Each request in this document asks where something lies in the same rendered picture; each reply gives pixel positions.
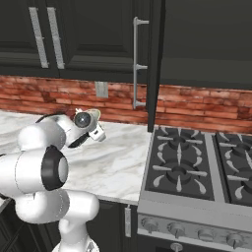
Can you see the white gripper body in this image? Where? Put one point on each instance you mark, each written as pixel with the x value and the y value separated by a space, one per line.
pixel 99 135

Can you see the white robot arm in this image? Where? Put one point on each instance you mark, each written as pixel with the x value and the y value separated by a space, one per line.
pixel 29 170

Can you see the black open cabinet door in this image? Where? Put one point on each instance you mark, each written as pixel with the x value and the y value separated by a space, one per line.
pixel 155 65

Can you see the black lower cabinet door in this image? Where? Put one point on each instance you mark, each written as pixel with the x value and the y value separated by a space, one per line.
pixel 111 226

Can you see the black upper cabinet door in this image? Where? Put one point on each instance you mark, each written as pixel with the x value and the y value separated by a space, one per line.
pixel 16 36
pixel 98 36

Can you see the black open upper cabinet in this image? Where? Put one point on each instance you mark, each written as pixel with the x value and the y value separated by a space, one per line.
pixel 210 39

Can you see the grey stove knob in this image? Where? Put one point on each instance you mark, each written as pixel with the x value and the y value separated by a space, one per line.
pixel 150 225
pixel 176 230
pixel 235 240
pixel 206 235

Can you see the grey gas stove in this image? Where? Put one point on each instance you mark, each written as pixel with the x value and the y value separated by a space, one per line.
pixel 197 200

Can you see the grey wall outlet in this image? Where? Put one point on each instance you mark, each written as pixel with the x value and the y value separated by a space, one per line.
pixel 101 90

